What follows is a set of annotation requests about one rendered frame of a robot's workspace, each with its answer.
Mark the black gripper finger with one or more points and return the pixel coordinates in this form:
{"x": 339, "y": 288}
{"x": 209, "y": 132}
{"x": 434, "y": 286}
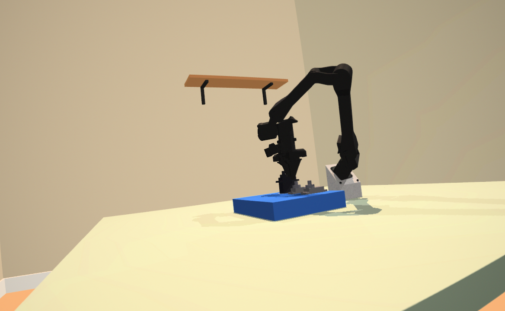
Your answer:
{"x": 293, "y": 166}
{"x": 285, "y": 167}

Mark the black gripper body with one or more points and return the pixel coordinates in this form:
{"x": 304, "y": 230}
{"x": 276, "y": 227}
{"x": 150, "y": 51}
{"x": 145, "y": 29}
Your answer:
{"x": 290, "y": 151}

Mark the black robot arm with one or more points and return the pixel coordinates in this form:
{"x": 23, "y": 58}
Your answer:
{"x": 340, "y": 77}

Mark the black micro servo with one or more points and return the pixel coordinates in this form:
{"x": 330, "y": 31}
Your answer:
{"x": 285, "y": 183}

